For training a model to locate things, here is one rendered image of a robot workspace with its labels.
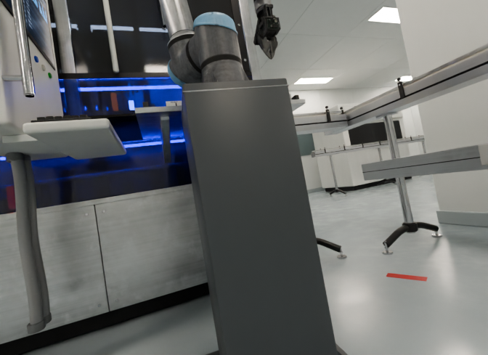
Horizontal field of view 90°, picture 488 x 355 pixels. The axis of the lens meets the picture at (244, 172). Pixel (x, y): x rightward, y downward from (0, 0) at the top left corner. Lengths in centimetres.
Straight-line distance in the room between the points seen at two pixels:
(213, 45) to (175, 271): 104
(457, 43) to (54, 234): 257
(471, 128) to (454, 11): 78
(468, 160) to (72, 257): 188
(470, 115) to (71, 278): 246
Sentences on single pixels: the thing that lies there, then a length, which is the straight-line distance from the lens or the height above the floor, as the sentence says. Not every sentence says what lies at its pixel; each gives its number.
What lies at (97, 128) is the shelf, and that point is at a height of 78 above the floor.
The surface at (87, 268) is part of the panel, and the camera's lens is 137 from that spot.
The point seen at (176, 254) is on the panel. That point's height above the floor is 27.
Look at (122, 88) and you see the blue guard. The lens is 143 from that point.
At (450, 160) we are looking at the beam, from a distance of 162.
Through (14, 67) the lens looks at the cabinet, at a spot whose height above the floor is 100.
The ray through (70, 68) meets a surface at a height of 123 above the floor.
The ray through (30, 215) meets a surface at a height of 57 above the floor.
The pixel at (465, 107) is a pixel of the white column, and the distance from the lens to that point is 225.
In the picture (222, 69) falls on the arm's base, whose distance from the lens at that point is 67.
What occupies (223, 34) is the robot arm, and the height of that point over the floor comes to 94.
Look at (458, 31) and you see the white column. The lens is 233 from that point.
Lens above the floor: 55
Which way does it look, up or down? 3 degrees up
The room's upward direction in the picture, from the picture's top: 10 degrees counter-clockwise
